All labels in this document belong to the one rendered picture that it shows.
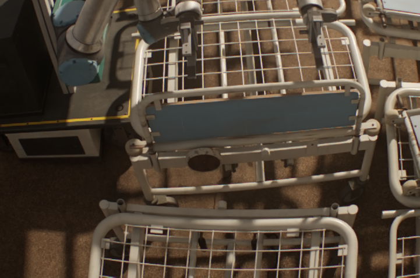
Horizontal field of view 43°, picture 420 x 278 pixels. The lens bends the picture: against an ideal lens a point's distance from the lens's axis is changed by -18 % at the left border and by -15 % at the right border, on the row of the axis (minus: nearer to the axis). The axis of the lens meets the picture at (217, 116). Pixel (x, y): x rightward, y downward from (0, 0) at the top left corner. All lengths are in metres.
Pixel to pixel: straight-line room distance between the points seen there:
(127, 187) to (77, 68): 0.83
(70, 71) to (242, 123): 0.60
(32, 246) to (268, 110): 1.29
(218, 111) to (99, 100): 0.72
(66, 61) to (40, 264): 1.03
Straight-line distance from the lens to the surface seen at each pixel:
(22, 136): 2.64
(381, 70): 3.00
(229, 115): 1.98
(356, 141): 2.16
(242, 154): 2.13
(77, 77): 2.02
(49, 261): 2.59
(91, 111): 2.51
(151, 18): 2.10
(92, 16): 1.89
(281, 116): 2.00
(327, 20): 2.05
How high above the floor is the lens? 2.23
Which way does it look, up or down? 53 degrees down
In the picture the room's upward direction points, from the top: 8 degrees counter-clockwise
